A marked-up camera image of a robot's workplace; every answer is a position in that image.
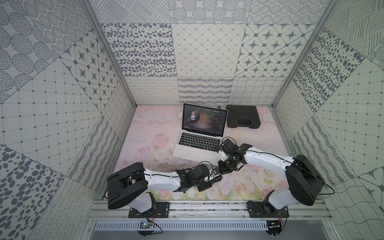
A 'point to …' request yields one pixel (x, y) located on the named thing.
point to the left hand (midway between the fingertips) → (212, 175)
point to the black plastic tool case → (238, 116)
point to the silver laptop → (203, 127)
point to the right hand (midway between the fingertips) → (221, 173)
